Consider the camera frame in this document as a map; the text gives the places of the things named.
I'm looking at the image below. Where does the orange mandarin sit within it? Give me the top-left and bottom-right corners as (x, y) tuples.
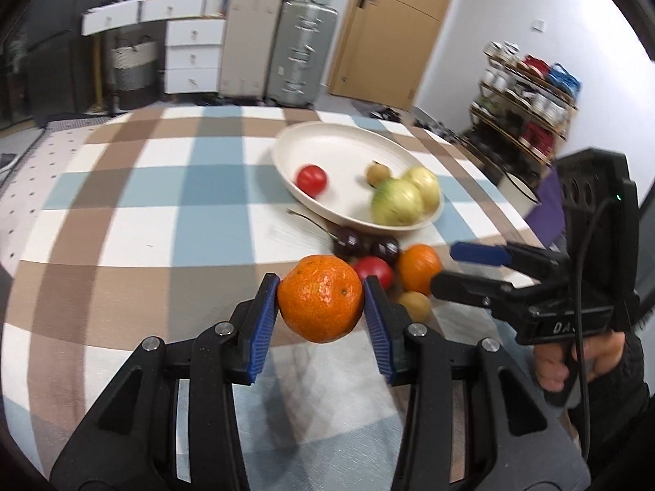
(396, 244), (443, 296)
(276, 255), (364, 344)

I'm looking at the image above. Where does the red cherry tomato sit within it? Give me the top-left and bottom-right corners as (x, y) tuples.
(295, 164), (328, 197)
(353, 256), (395, 291)

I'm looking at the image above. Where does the yellow-green passion fruit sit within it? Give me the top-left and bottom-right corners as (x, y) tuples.
(401, 166), (442, 214)

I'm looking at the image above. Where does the dark cherry with stem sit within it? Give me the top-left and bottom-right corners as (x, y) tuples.
(287, 208), (364, 261)

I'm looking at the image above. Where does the person's right hand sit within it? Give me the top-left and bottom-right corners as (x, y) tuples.
(531, 330), (628, 394)

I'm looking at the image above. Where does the purple bag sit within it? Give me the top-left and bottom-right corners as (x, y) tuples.
(526, 170), (565, 247)

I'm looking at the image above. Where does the white enamel bucket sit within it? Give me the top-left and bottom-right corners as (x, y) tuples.
(497, 173), (541, 217)

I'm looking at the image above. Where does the wooden shoe rack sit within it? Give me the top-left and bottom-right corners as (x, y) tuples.
(462, 41), (582, 189)

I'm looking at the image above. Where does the cream oval plate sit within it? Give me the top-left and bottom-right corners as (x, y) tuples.
(271, 122), (445, 236)

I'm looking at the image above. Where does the shoes pile on floor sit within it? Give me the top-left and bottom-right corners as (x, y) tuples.
(351, 100), (457, 142)

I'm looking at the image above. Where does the checkered tablecloth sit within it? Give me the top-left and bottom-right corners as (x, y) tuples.
(1, 106), (535, 490)

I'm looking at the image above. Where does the dotted floor rug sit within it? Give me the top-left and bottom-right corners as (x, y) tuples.
(1, 115), (109, 277)

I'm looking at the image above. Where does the silver suitcase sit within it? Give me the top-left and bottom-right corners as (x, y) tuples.
(265, 0), (339, 108)

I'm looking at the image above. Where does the wooden door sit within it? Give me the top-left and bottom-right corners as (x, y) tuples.
(327, 0), (451, 111)

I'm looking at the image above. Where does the beige suitcase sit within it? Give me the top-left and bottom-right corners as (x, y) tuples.
(219, 0), (283, 99)

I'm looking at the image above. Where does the woven laundry basket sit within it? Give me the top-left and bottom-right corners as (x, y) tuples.
(111, 36), (159, 111)

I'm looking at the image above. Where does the white drawer desk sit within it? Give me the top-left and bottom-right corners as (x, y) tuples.
(81, 0), (226, 95)

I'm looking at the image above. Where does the black refrigerator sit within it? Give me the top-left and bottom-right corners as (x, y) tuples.
(21, 0), (95, 125)

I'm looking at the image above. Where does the black cable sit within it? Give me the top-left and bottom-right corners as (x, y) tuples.
(570, 196), (621, 461)

